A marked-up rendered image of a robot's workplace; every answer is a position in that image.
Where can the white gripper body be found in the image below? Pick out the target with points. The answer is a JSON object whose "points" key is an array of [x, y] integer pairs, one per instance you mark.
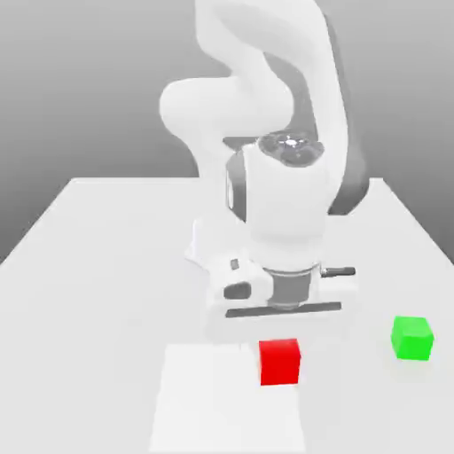
{"points": [[283, 321]]}

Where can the small red cube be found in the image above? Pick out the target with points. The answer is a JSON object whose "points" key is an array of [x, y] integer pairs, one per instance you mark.
{"points": [[279, 362]]}

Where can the small green cube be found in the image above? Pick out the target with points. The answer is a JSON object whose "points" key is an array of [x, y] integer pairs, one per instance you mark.
{"points": [[413, 338]]}

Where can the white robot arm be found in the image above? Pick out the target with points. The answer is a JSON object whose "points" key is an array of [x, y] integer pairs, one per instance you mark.
{"points": [[283, 198]]}

